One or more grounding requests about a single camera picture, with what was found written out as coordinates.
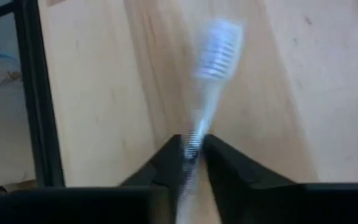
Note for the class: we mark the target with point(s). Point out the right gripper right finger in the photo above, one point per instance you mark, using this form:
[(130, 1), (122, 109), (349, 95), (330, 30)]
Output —
[(275, 202)]

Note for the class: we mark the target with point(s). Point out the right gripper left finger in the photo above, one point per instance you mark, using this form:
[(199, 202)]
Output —
[(104, 205)]

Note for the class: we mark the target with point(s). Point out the purple white toothbrush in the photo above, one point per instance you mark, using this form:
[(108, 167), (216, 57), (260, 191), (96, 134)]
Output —
[(219, 53)]

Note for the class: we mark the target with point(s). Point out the black aluminium frame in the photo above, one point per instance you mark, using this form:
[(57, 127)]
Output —
[(36, 93)]

